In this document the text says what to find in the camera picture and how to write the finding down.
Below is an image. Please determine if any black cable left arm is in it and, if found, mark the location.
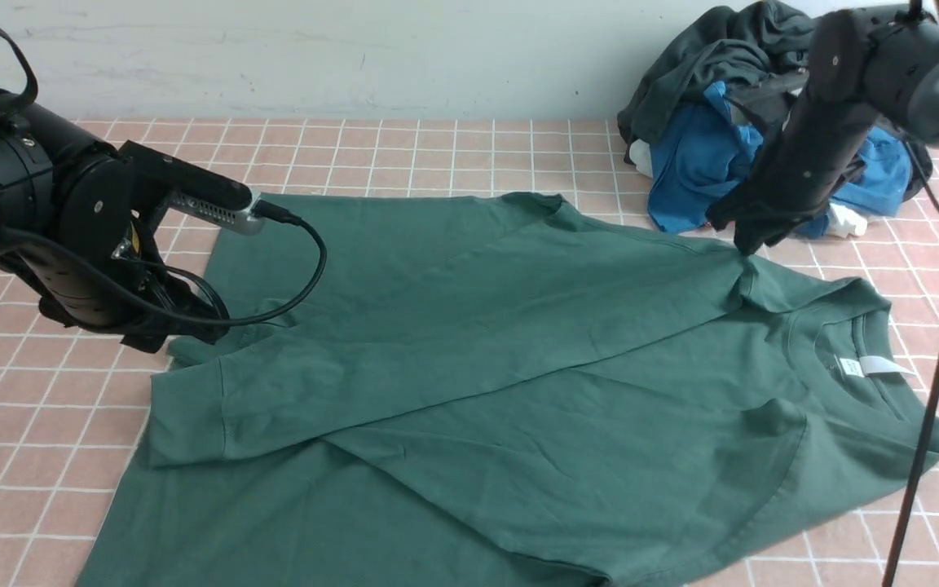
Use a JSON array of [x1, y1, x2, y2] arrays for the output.
[[0, 8, 328, 329]]

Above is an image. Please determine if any dark grey garment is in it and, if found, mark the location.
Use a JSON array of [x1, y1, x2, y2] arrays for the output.
[[616, 0, 933, 201]]

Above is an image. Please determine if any dark cable right arm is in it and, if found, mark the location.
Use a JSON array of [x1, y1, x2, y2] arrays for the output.
[[881, 159, 939, 587]]

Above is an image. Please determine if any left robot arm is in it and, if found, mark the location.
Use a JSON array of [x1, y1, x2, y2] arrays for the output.
[[0, 89, 251, 354]]

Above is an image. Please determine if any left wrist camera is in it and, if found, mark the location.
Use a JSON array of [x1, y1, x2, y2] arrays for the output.
[[119, 141, 264, 236]]

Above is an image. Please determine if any green long-sleeved shirt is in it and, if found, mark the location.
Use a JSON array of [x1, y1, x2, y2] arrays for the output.
[[76, 192, 924, 586]]

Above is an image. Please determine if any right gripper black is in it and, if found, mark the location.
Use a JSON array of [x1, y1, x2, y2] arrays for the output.
[[707, 73, 877, 255]]

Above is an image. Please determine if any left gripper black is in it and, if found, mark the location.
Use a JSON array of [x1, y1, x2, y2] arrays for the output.
[[0, 155, 230, 354]]

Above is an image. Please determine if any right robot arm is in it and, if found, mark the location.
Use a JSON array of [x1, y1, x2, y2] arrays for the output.
[[707, 5, 939, 255]]

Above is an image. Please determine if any blue shirt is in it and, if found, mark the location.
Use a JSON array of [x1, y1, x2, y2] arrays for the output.
[[629, 79, 932, 238]]

